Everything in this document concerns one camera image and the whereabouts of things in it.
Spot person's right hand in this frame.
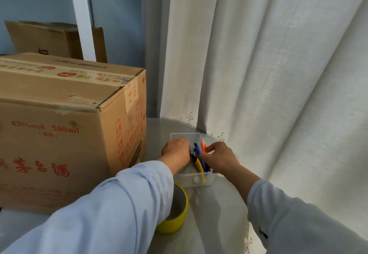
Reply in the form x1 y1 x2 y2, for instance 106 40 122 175
200 141 241 176

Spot person's left hand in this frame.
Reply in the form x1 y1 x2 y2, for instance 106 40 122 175
161 137 191 176

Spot yellow handled pliers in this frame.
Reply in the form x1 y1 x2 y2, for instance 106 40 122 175
189 153 207 184

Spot yellow tape roll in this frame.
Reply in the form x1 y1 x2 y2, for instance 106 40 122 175
156 183 189 234

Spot brown cardboard box red print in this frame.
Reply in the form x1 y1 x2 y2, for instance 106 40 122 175
0 53 147 214

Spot person's left forearm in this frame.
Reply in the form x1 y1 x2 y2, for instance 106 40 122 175
0 156 184 254

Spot person's right forearm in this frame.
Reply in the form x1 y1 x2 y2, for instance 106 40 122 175
227 163 368 254

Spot upright small cardboard box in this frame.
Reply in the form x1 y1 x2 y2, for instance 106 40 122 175
4 20 108 63

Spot clear plastic container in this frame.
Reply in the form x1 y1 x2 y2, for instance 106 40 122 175
169 132 216 188

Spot white curtain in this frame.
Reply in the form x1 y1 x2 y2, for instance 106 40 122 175
141 0 368 254

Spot white metal shelf unit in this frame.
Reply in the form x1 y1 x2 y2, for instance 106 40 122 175
67 0 97 62

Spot blue handled tool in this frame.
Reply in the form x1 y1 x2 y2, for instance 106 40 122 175
194 143 211 173

